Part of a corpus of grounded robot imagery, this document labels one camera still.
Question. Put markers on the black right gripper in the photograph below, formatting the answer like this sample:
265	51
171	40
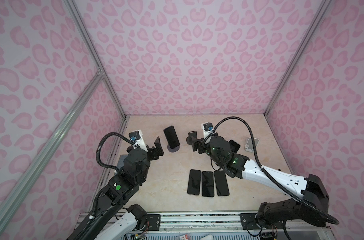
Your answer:
194	142

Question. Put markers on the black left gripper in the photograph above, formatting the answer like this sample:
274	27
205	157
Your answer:
154	154

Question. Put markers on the green phone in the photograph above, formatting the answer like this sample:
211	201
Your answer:
192	137
234	146

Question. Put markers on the purple phone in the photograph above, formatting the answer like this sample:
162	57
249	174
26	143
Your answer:
194	182

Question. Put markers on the black phone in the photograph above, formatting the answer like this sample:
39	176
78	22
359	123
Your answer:
207	181

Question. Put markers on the white phone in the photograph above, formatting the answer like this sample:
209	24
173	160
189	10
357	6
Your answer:
221	183

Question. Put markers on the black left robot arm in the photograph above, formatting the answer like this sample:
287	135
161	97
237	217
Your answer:
121	187

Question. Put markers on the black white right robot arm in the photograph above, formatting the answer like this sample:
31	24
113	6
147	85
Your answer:
308	198

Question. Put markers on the back left round stand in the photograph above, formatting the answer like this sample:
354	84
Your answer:
173	150

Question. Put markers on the far right white stand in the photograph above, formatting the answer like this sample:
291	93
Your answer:
251	144

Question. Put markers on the left diagonal aluminium beam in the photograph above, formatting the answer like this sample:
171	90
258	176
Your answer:
20	191

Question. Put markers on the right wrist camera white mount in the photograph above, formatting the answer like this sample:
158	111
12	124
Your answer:
207	130

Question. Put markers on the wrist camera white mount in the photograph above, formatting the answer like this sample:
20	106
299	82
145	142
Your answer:
207	130
137	138

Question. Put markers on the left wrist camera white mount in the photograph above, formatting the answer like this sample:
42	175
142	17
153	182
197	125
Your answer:
137	138

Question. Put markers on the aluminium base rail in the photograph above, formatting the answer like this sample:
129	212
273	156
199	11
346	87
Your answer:
211	225

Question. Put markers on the left corner aluminium post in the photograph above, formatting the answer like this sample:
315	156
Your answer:
81	27

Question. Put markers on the corner aluminium post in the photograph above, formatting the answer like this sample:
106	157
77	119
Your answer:
81	27
310	33

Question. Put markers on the right corner aluminium post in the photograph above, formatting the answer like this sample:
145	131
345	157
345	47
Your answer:
310	33

